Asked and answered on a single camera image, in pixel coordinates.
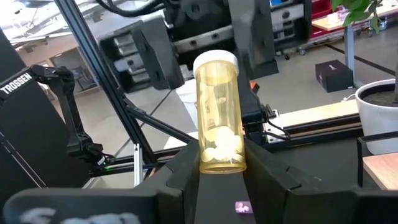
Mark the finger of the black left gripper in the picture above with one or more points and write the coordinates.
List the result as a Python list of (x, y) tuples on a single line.
[(158, 62), (255, 37)]

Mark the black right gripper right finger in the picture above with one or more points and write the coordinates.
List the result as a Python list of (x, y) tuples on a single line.
[(280, 199)]

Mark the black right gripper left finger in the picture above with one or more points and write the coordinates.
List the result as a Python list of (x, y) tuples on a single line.
[(180, 199)]

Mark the pink pill bottle white cap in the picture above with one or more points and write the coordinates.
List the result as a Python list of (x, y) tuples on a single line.
[(243, 207)]

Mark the yellow pill bottle white cap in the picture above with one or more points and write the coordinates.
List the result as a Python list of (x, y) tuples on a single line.
[(219, 109)]

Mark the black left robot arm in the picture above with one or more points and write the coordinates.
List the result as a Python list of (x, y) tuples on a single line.
[(253, 105)]

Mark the grey metal equipment rack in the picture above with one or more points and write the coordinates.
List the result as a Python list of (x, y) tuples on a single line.
[(289, 28)]

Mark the red storage bins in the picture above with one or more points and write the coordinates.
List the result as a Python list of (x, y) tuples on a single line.
[(320, 12)]

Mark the black box purple logo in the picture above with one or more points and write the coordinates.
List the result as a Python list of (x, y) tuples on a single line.
[(334, 76)]

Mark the light wooden side board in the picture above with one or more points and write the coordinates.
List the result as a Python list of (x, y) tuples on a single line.
[(311, 114)]

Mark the wooden workbench grey legs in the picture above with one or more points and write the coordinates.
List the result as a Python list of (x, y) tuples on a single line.
[(349, 46)]

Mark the white plant pot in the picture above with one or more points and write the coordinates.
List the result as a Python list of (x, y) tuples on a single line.
[(376, 124)]

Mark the large black panel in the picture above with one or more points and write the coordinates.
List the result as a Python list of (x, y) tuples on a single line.
[(31, 140)]

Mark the silver aluminium bracket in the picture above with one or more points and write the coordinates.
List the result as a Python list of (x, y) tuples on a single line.
[(138, 165)]

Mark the black aluminium rig frame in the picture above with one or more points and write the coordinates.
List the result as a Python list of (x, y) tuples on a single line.
[(97, 62)]

